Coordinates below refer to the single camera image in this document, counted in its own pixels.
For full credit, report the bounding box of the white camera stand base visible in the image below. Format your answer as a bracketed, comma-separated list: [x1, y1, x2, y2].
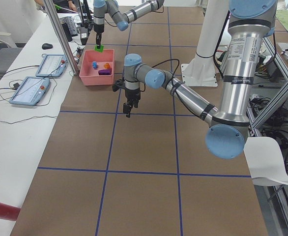
[181, 0, 229, 87]

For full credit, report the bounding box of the black computer mouse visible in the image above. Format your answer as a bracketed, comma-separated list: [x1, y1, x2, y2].
[41, 43, 53, 50]

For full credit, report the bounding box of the green block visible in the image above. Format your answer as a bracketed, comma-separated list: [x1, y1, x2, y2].
[94, 45, 104, 53]

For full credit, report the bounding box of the aluminium frame post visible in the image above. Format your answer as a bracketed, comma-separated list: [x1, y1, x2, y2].
[43, 0, 79, 75]

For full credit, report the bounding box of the purple block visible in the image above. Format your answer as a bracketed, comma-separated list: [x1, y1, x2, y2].
[98, 69, 112, 76]

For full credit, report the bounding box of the far teach pendant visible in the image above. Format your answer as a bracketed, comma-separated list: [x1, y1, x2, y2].
[36, 54, 67, 77]

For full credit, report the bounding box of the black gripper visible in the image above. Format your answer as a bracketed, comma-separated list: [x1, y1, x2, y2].
[85, 21, 104, 45]
[112, 78, 141, 118]

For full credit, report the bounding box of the teach pendant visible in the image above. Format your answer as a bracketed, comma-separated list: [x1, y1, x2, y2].
[36, 54, 67, 77]
[9, 76, 50, 106]

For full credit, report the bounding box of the black keyboard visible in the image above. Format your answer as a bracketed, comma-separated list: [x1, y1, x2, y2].
[59, 16, 78, 36]

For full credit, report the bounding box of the white paper sheet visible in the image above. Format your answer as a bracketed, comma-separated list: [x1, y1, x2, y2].
[244, 137, 288, 186]

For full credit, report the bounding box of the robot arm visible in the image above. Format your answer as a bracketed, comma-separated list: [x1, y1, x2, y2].
[112, 0, 277, 159]
[92, 0, 164, 52]

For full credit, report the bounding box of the near teach pendant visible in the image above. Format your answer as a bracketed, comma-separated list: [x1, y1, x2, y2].
[9, 76, 50, 106]

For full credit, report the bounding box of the orange block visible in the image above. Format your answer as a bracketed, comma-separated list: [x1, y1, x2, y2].
[104, 63, 111, 69]

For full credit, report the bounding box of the pink plastic box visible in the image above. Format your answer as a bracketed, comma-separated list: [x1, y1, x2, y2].
[79, 49, 115, 86]

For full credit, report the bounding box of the red cylinder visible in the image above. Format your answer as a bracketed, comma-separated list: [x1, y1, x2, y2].
[0, 203, 21, 221]

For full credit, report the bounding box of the small blue block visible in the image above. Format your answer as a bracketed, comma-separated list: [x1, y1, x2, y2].
[92, 61, 98, 69]

